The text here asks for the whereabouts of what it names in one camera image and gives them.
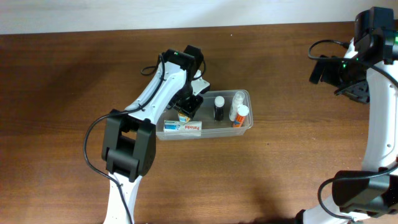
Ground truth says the dark bottle white cap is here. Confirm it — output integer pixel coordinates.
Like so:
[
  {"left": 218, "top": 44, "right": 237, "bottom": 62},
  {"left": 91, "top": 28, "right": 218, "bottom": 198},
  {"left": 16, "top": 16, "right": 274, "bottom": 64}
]
[{"left": 214, "top": 96, "right": 224, "bottom": 121}]

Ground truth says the orange tube white cap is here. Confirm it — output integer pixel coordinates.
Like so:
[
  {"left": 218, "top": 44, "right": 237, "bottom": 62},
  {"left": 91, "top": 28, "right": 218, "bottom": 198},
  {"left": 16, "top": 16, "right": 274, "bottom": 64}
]
[{"left": 233, "top": 105, "right": 249, "bottom": 128}]

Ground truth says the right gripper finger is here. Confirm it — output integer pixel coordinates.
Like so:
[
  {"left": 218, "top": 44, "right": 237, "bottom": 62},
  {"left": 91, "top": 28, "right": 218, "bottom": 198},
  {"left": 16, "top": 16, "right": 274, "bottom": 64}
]
[
  {"left": 334, "top": 80, "right": 370, "bottom": 103},
  {"left": 309, "top": 61, "right": 323, "bottom": 84}
]

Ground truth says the clear plastic container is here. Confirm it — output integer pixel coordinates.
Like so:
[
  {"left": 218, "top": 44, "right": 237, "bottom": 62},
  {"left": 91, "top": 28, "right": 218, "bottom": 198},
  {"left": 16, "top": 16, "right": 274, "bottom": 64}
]
[{"left": 156, "top": 90, "right": 254, "bottom": 141}]

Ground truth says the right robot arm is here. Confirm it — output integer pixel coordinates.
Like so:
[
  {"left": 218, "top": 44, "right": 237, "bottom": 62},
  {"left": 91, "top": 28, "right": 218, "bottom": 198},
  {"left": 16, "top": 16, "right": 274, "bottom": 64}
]
[{"left": 294, "top": 7, "right": 397, "bottom": 223}]

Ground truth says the small gold-lid balm jar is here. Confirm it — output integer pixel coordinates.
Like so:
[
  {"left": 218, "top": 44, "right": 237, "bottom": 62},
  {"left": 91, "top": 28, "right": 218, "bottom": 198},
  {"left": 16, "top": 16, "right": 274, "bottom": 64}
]
[{"left": 178, "top": 113, "right": 190, "bottom": 123}]

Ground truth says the white Panadol box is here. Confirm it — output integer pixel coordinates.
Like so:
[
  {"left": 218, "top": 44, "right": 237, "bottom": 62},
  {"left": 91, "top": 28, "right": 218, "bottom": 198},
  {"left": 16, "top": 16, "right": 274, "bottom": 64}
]
[{"left": 164, "top": 121, "right": 202, "bottom": 136}]

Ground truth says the white spray bottle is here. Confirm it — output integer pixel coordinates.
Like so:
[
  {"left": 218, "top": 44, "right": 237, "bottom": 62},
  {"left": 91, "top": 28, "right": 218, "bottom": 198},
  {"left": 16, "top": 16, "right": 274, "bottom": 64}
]
[{"left": 229, "top": 91, "right": 246, "bottom": 121}]

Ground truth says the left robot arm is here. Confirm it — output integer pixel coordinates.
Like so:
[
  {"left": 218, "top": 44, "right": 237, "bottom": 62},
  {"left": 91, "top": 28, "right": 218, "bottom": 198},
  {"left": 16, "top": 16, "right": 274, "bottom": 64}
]
[{"left": 101, "top": 45, "right": 210, "bottom": 223}]

